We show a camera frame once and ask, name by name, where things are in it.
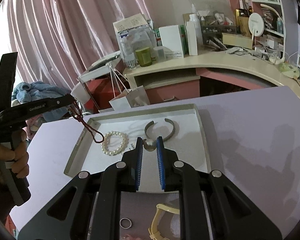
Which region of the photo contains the clear bag of papers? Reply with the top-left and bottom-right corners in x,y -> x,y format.
113,13 -> 153,68

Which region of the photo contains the dark red bead necklace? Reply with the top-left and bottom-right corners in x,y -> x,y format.
65,99 -> 106,145

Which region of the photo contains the pink and white bookshelf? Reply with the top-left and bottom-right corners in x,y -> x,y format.
221,0 -> 287,61

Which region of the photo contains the shallow cardboard tray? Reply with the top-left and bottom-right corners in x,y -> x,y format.
63,103 -> 212,180

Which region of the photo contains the white rectangular bottle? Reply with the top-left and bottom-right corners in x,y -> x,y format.
185,21 -> 198,56

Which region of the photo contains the person's left hand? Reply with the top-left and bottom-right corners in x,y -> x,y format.
0,129 -> 30,178

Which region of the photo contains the white pearl bracelet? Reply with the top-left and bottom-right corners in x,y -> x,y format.
101,131 -> 129,157

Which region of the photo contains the round white mirror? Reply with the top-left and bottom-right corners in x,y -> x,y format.
247,12 -> 266,46

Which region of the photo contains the white desk lamp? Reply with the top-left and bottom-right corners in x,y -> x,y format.
259,3 -> 287,64

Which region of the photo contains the yellow watch strap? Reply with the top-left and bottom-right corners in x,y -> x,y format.
148,203 -> 181,240

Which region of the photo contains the white mug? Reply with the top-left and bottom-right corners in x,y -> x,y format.
71,81 -> 87,105

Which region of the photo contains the white round bottle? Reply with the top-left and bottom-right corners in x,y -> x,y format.
189,13 -> 203,46

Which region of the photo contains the white paper bag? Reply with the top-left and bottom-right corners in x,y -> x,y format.
108,64 -> 151,112

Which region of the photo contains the gold and black bag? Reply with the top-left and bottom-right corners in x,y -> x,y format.
236,8 -> 253,36

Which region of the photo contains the yellow green hand fan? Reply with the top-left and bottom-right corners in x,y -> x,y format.
277,62 -> 300,80

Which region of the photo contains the flat cardboard box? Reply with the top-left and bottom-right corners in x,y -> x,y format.
222,32 -> 255,50

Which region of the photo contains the silver ring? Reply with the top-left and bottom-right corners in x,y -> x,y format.
119,218 -> 133,229

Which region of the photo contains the clear plastic cup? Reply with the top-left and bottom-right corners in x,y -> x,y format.
153,46 -> 167,62

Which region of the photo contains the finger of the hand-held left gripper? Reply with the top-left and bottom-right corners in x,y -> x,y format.
49,94 -> 75,110

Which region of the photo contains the clear acrylic organizer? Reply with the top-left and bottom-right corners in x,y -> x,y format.
188,0 -> 238,36

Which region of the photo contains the white carton box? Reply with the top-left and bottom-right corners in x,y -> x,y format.
158,25 -> 186,59

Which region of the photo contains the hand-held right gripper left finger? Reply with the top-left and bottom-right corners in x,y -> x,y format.
17,137 -> 143,240

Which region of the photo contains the cream curved desk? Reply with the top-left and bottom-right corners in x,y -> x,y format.
122,47 -> 300,105

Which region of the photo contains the silver ball pendant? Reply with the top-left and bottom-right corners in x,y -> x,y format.
143,138 -> 156,153

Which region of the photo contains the green glass jar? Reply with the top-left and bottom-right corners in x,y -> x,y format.
135,47 -> 153,68

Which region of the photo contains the pink satin curtain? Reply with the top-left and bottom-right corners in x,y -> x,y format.
4,0 -> 172,94

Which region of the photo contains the silver cuff bangle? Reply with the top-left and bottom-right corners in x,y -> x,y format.
144,118 -> 181,142

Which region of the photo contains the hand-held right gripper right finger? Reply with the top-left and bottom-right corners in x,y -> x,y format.
156,136 -> 283,240

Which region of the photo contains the blue fluffy towel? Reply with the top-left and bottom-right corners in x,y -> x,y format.
11,81 -> 74,122

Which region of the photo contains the pink patterned blanket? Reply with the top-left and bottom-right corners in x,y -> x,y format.
25,116 -> 46,140

